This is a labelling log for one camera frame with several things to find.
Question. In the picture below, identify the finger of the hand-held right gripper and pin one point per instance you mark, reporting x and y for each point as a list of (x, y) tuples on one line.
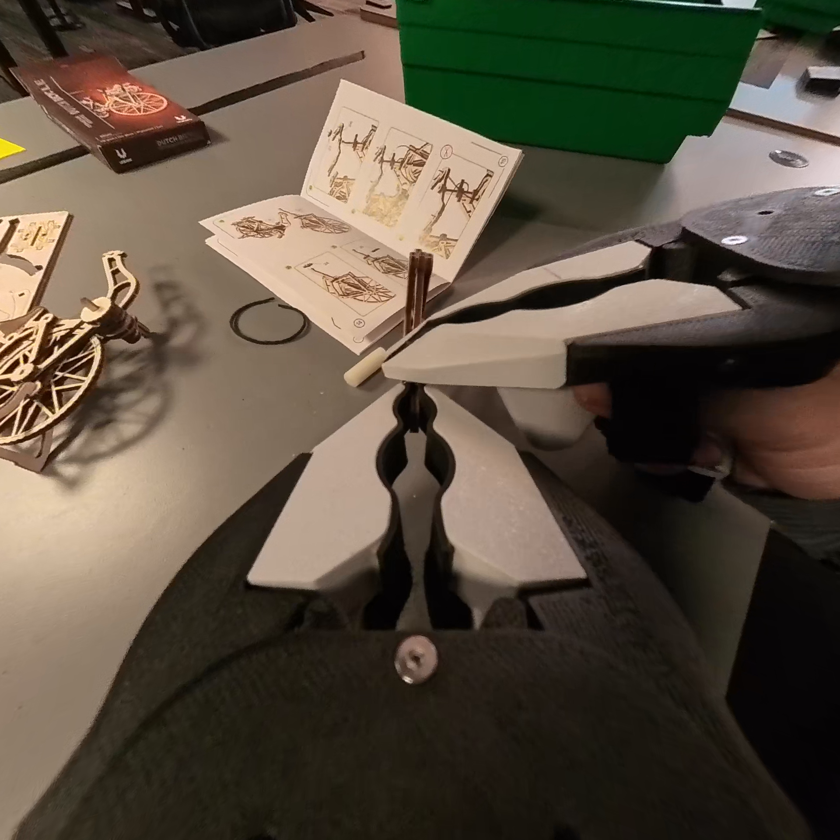
[(512, 361), (577, 266)]

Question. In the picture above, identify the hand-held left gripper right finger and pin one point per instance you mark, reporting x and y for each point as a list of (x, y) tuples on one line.
[(512, 525)]

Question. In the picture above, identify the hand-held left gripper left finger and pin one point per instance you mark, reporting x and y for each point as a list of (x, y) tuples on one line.
[(328, 525)]

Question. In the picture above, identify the slim dark wooden model part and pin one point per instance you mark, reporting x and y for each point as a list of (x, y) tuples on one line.
[(418, 289)]

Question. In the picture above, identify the wooden bicycle model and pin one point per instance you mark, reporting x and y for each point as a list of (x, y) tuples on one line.
[(59, 367)]

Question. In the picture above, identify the large wooden parts sheet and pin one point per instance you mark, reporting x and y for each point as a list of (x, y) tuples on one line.
[(39, 262)]

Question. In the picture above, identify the dark model kit box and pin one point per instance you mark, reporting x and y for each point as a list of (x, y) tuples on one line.
[(111, 111)]

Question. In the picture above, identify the person's right hand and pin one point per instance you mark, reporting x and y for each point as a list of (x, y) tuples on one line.
[(781, 439)]

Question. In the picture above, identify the white wax stick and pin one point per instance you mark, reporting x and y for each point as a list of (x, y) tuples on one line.
[(364, 371)]

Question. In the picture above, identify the small black box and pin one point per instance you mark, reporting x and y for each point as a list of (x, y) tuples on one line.
[(820, 80)]

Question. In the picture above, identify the large green plastic bin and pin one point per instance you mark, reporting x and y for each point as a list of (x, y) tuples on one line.
[(564, 72)]

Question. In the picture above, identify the white instruction booklet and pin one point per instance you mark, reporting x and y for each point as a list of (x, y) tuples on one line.
[(394, 170)]

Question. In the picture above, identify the person's dark clothing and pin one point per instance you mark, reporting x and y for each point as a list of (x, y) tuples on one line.
[(800, 689)]

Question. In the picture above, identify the black chair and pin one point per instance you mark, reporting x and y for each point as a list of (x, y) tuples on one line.
[(223, 23)]

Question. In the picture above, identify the yellow paper note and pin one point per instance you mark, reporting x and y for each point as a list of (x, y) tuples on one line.
[(8, 148)]

